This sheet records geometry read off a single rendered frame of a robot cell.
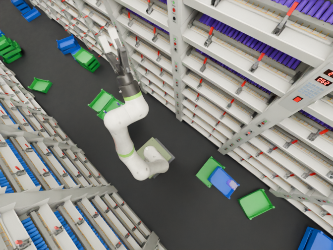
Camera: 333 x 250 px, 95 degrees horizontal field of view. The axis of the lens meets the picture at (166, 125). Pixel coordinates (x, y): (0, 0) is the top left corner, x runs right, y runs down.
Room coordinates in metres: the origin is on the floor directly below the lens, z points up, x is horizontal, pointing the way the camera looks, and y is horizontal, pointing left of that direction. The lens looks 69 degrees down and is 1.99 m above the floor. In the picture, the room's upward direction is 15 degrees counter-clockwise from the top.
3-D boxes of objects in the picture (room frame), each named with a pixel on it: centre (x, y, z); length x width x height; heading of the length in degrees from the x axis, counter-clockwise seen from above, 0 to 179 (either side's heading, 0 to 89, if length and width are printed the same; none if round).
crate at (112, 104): (0.97, 0.60, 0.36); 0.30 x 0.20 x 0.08; 133
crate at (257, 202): (-0.42, -0.73, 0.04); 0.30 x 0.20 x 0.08; 100
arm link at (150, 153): (0.30, 0.21, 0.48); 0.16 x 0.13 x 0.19; 29
